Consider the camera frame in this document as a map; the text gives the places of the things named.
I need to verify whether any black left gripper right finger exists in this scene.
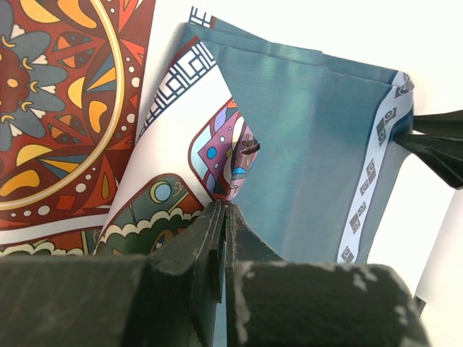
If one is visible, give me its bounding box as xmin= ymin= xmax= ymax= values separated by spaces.
xmin=225 ymin=205 xmax=430 ymax=346

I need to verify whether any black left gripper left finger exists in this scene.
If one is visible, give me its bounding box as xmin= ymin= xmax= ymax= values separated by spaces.
xmin=1 ymin=202 xmax=226 ymax=346

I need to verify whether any blue patterned placemat cloth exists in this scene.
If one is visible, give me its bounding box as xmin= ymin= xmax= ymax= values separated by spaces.
xmin=0 ymin=0 xmax=463 ymax=347

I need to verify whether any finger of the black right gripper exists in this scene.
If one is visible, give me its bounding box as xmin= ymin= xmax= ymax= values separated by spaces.
xmin=394 ymin=134 xmax=462 ymax=189
xmin=413 ymin=110 xmax=462 ymax=134

